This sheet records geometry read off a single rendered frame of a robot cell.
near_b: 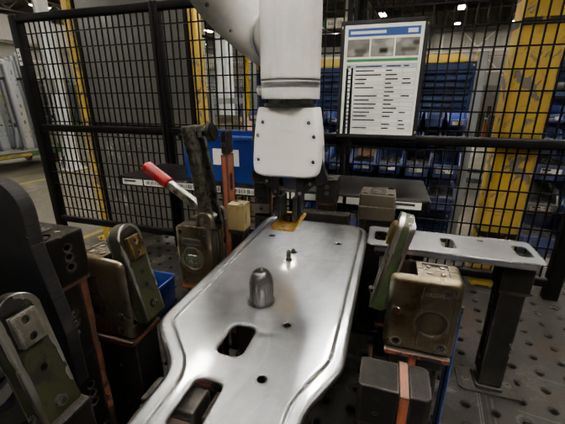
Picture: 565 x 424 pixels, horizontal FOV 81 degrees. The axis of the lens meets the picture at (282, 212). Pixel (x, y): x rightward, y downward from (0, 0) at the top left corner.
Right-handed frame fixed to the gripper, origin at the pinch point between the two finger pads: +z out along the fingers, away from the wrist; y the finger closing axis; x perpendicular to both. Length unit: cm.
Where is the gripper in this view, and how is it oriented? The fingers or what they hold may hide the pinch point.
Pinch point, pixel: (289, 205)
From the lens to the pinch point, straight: 52.7
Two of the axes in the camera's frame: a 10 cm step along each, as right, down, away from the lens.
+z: 0.0, 9.5, 3.2
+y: 9.5, 1.0, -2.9
